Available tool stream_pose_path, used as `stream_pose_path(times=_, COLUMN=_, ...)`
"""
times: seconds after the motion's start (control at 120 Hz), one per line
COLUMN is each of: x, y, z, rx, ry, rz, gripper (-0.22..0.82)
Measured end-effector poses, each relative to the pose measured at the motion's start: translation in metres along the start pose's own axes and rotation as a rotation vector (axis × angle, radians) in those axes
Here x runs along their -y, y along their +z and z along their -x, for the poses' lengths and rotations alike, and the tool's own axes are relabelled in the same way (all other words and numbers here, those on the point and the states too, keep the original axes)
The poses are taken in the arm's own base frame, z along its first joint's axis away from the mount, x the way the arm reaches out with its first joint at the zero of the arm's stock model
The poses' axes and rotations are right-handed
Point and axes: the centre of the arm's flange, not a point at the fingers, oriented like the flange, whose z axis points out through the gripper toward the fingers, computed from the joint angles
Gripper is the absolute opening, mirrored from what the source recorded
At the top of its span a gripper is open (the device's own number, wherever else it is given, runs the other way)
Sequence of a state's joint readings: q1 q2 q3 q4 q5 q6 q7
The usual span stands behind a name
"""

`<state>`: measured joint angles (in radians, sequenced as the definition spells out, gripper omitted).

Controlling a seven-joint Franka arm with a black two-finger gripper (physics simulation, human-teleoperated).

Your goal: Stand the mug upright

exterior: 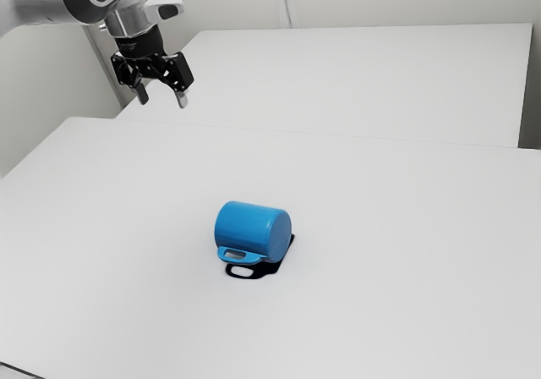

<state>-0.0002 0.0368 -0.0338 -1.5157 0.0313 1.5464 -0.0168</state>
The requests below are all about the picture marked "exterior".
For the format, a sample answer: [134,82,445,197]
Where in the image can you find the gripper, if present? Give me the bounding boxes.
[110,27,195,110]

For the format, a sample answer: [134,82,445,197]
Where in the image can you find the blue mug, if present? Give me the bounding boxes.
[213,200,293,266]

